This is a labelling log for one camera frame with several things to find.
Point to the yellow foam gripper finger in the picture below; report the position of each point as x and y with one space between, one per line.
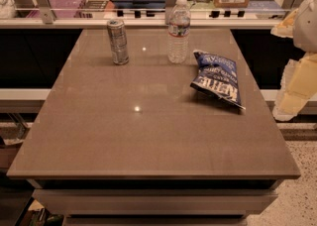
297 86
285 28

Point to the silver redbull can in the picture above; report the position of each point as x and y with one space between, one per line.
118 41

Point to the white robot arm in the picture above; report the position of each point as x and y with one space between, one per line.
305 27

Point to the blue kettle chips bag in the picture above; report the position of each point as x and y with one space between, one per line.
217 77

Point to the clear plastic water bottle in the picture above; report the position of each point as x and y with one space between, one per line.
178 32

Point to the purple plastic crate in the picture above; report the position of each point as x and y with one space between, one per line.
66 9

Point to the left metal railing bracket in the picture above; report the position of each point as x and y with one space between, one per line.
46 13

